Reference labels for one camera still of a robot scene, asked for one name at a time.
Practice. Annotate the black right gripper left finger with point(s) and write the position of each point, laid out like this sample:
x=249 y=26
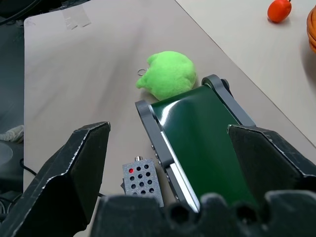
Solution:
x=61 y=177

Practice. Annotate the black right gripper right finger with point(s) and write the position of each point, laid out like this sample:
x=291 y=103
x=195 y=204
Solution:
x=269 y=158

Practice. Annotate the green belt conveyor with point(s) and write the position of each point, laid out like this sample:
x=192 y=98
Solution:
x=197 y=148

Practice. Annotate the white cloth rag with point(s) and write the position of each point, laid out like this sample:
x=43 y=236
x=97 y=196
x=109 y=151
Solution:
x=12 y=133

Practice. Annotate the grey perforated control box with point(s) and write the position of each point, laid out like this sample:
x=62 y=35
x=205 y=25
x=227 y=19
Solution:
x=142 y=180

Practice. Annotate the green plush toy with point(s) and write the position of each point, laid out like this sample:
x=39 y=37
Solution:
x=168 y=75

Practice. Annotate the orange plush toy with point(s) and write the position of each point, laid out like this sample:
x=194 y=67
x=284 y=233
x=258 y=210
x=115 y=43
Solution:
x=279 y=10

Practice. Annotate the clear tape strips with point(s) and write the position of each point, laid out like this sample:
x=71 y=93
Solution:
x=75 y=18

